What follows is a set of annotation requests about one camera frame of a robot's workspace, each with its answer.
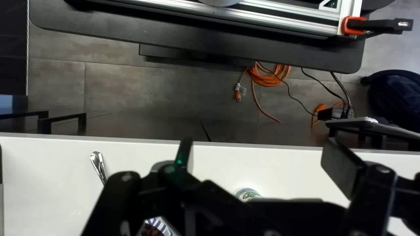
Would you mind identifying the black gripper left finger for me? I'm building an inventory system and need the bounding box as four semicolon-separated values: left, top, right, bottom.
80;137;247;236

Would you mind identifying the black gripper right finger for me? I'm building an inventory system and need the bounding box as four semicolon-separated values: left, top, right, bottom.
320;137;420;236

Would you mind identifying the shiny silver rod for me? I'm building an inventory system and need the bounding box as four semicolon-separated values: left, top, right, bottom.
88;149;109;186

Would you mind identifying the black side table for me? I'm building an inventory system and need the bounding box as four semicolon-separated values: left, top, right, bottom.
324;115;420;152

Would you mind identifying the dark blue backpack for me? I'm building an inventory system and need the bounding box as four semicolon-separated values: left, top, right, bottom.
360;68;420;133

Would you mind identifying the orange black clamp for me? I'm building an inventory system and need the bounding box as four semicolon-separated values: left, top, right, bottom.
340;14;415;39

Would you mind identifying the dark grey table top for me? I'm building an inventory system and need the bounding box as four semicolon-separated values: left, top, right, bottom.
29;0;370;74

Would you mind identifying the black metal bench frame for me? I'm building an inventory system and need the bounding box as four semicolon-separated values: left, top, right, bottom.
0;108;88;136

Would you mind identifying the orange extension cable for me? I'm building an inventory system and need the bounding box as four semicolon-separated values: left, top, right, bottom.
234;61;294;124

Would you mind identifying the aluminium profile rail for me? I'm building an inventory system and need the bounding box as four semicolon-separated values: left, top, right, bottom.
84;0;365;39

